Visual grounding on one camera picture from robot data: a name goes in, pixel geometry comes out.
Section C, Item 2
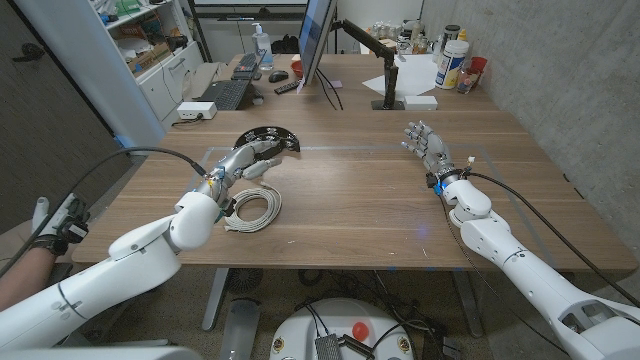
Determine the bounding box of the person's bare forearm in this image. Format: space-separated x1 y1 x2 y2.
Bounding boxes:
0 247 54 311

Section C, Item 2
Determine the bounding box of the white power strip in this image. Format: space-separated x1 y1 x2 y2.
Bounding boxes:
176 101 218 121

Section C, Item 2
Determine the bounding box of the round black fan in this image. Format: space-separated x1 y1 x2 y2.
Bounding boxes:
225 268 265 295

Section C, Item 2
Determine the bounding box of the black bag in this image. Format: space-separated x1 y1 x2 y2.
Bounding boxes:
272 34 300 55

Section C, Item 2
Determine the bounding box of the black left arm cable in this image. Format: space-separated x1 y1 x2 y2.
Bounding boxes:
0 145 209 279

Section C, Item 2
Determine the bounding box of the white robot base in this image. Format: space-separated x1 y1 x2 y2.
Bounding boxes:
268 298 415 360

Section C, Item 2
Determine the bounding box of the white paper sheet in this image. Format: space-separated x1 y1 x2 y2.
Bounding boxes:
361 53 440 99

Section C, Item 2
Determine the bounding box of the black hand tracker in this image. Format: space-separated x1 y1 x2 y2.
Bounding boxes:
57 194 91 245

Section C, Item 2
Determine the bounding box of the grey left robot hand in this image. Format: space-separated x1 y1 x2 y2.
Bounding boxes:
197 139 284 201

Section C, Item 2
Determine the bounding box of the grey floor plate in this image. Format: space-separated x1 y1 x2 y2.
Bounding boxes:
218 298 261 360

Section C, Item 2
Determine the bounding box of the person's white gloved hand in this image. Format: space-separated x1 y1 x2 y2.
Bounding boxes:
30 194 76 257

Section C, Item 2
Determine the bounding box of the black door handle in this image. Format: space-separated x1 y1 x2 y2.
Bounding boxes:
12 42 46 64

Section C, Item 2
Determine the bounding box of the clear hand sanitizer bottle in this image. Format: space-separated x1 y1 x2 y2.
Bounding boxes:
251 22 275 71

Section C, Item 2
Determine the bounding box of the large black keyboard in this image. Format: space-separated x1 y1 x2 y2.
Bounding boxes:
197 78 251 111

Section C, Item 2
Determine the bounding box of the black curved metal part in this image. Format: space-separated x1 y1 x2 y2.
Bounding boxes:
233 125 302 162

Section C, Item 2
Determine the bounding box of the grey heatsink box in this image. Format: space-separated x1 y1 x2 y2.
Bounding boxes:
314 333 344 360

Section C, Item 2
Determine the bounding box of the black remote control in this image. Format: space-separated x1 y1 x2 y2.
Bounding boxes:
273 79 302 95

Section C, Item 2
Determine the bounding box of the clear drinking glass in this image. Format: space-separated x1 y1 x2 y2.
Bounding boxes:
455 67 480 95

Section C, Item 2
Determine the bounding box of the flat white box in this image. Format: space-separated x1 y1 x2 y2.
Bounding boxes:
402 94 439 111

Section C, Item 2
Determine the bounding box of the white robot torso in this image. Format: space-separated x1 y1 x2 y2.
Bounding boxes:
0 339 201 360

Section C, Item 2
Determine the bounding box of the grey table leg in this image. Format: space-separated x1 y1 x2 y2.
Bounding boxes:
452 269 485 339
201 268 230 332

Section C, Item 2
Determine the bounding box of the computer monitor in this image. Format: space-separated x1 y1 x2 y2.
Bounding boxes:
298 0 339 86

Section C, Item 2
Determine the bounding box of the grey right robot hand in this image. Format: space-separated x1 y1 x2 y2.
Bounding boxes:
402 119 464 186

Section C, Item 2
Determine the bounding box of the white Ethernet cable coil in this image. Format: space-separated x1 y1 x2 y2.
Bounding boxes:
223 182 284 234

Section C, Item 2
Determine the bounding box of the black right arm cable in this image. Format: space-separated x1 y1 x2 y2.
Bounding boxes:
467 171 640 309

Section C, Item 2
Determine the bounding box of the white shelf cabinet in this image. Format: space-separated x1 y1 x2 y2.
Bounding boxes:
14 0 206 156

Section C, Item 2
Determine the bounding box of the beige cloth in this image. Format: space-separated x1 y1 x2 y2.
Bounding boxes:
191 61 225 100

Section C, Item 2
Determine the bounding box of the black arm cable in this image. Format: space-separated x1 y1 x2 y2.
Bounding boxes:
0 145 209 279
467 171 640 309

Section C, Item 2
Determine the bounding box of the cardboard box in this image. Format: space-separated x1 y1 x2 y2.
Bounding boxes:
117 22 174 76

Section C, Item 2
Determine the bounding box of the white wipes canister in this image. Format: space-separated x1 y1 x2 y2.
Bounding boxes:
434 39 470 91

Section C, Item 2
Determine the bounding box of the small black keyboard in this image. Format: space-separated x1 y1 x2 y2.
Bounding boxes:
230 51 266 81

